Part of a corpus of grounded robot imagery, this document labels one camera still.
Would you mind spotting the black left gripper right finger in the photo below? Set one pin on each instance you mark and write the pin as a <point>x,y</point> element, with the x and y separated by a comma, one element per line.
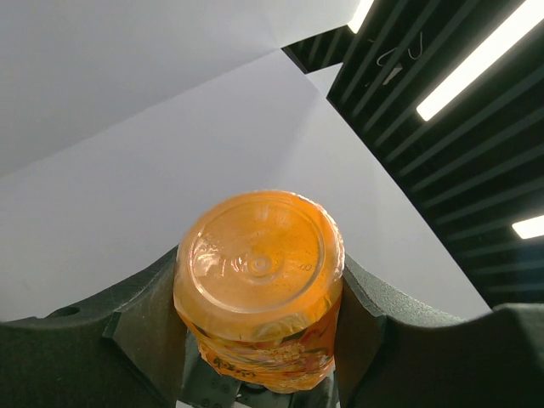
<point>392,350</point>

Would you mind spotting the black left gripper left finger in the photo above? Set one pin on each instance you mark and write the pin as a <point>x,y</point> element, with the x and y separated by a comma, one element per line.
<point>122,347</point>

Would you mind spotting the orange juice bottle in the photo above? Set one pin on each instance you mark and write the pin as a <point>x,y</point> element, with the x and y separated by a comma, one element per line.
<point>258,280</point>

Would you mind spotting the ceiling light strip right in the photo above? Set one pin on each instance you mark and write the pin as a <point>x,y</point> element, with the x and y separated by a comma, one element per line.
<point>529,228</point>

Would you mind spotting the ceiling light strip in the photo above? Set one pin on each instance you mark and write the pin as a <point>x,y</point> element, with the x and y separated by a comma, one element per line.
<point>362,10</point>
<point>529,228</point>
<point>512,30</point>

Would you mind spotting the ceiling light strip top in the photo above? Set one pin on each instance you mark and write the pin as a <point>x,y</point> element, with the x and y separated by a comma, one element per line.
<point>362,10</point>

